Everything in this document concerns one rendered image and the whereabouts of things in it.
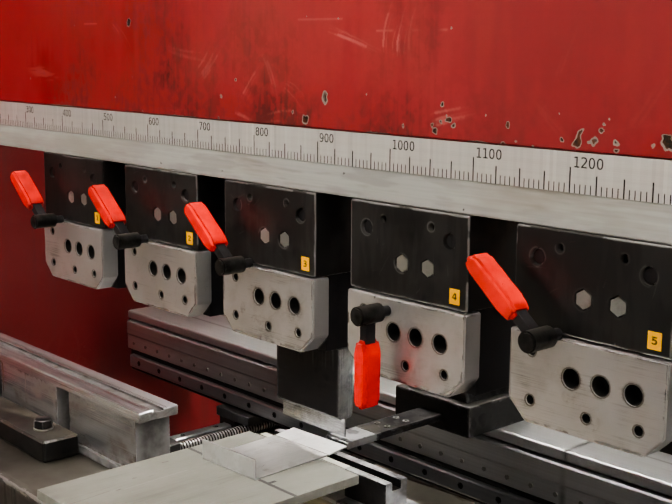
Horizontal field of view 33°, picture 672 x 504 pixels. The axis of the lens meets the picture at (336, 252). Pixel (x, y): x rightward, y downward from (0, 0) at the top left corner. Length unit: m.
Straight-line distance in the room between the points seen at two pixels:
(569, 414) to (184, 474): 0.43
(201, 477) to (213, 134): 0.36
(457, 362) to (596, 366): 0.15
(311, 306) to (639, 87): 0.43
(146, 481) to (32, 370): 0.57
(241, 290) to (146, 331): 0.71
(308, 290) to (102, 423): 0.51
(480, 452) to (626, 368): 0.52
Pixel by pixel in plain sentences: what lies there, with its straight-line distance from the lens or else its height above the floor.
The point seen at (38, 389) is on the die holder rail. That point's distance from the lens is 1.71.
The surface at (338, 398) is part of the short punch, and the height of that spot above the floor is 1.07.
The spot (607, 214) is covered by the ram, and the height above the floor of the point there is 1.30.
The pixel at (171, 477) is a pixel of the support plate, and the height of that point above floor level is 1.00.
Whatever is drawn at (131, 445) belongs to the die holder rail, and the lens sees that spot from 1.52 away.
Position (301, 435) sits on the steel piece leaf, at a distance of 1.29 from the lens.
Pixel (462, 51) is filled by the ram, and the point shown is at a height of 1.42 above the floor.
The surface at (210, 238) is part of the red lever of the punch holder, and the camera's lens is 1.21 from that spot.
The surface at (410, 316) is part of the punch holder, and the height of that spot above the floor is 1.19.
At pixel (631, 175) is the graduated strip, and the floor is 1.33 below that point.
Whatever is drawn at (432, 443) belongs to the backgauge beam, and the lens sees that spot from 1.46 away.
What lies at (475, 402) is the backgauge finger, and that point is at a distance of 1.35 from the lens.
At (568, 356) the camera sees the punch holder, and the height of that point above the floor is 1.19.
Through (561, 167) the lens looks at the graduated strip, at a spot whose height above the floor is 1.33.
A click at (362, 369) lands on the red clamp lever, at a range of 1.05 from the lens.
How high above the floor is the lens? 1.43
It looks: 10 degrees down
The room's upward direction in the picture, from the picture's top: straight up
